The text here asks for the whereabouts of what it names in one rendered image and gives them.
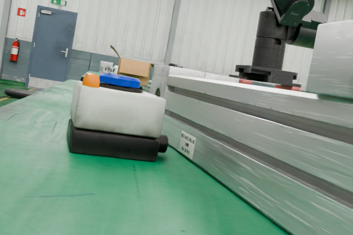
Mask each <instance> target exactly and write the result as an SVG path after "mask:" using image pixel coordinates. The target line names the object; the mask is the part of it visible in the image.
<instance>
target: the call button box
mask: <svg viewBox="0 0 353 235"><path fill-rule="evenodd" d="M165 107H166V100H165V99H164V98H162V97H158V96H156V95H153V94H151V93H148V92H145V91H142V90H140V89H136V88H124V87H118V86H112V85H109V84H108V83H101V82H100V85H99V88H95V87H89V86H83V85H82V81H78V82H76V83H75V86H74V92H73V96H72V103H71V109H70V116H71V119H69V121H68V128H67V134H66V135H67V140H68V145H69V149H70V152H72V153H78V154H88V155H97V156H106V157H115V158H124V159H134V160H139V161H148V162H155V161H156V160H157V157H158V152H160V153H164V152H166V150H167V148H168V137H167V136H166V135H161V131H162V125H163V119H164V113H165Z"/></svg>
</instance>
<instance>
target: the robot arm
mask: <svg viewBox="0 0 353 235"><path fill-rule="evenodd" d="M271 3H272V6H273V8H272V7H267V8H266V10H265V11H262V12H260V13H259V19H258V26H257V33H256V39H255V46H254V53H253V60H252V65H251V66H249V65H236V67H235V72H239V76H237V75H231V74H230V75H229V77H233V78H239V82H238V83H242V84H250V85H252V81H259V82H268V83H275V84H281V86H280V85H275V88H277V89H284V90H292V91H299V92H300V90H301V86H302V85H301V84H295V83H293V80H297V76H298V73H296V72H290V71H283V70H282V67H283V61H284V54H285V47H286V43H287V44H288V45H293V46H299V47H305V48H310V49H314V44H315V39H316V34H317V28H318V25H319V24H325V23H327V21H326V19H325V17H324V15H323V13H322V12H319V11H316V10H313V7H314V5H315V0H271ZM250 80H252V81H250Z"/></svg>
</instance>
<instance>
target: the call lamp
mask: <svg viewBox="0 0 353 235"><path fill-rule="evenodd" d="M82 85H83V86H89V87H95V88H99V85H100V79H99V76H98V75H96V74H94V73H87V74H86V75H85V76H84V78H83V82H82Z"/></svg>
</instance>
